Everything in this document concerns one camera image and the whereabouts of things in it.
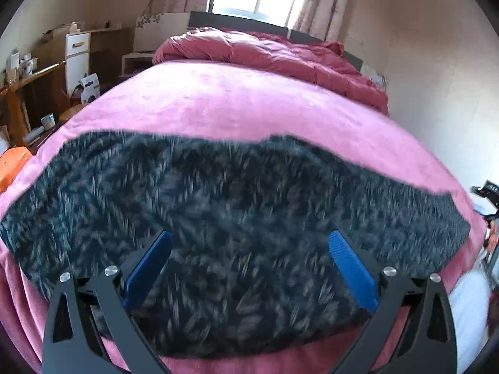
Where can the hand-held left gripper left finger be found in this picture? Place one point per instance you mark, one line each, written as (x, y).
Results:
(146, 268)

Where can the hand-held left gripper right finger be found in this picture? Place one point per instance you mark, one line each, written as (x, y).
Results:
(351, 267)

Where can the dark leaf-print pants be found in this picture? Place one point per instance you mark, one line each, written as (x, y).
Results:
(241, 210)

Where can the white cloth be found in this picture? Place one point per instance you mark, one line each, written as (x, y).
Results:
(469, 311)

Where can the orange plastic box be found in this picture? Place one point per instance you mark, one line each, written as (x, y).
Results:
(13, 163)

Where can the small metal tin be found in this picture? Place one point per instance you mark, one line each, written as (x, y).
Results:
(47, 120)

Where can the pink bed blanket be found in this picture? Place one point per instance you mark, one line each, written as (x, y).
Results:
(234, 101)

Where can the black and white printed box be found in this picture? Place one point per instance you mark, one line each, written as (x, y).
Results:
(89, 87)

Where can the white nightstand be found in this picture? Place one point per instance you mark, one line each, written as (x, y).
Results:
(134, 62)

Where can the wooden dresser with white drawers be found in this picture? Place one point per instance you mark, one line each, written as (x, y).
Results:
(78, 62)

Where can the wooden desk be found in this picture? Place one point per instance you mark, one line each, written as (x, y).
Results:
(23, 85)

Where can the red duvet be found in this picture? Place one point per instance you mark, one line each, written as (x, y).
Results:
(273, 52)

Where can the grey and white headboard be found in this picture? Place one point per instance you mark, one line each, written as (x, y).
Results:
(163, 27)

